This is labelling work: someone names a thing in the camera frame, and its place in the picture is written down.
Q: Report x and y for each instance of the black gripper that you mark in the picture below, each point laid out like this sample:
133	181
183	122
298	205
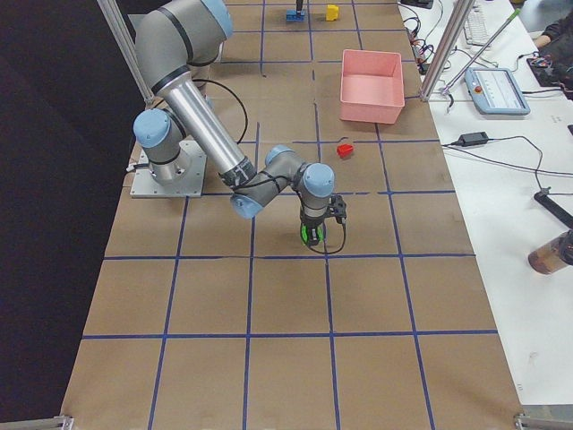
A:
312	222

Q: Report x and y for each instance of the blue toy block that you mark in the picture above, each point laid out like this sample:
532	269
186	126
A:
295	16

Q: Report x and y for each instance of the yellow toy block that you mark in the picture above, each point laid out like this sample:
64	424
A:
332	12

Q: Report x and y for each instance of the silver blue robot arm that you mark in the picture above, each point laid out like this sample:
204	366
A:
173	41

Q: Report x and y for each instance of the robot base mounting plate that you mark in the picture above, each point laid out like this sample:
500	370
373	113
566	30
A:
183	177

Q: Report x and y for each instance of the pink plastic box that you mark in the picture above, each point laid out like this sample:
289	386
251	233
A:
371	86

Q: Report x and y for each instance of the red toy block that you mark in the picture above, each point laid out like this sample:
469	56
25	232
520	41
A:
345	150

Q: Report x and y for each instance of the black power adapter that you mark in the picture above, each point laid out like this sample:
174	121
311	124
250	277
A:
472	139

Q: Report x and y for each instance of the pink green grabber stick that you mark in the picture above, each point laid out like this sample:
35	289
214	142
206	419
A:
445	89

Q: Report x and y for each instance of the teach pendant tablet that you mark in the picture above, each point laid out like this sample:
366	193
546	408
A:
494	91

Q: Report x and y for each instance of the brown drink bottle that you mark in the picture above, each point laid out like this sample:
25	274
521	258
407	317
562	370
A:
554	255

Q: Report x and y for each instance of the white keyboard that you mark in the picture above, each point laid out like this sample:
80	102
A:
475	31

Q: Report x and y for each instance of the aluminium frame post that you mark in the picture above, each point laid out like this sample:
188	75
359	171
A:
448	39

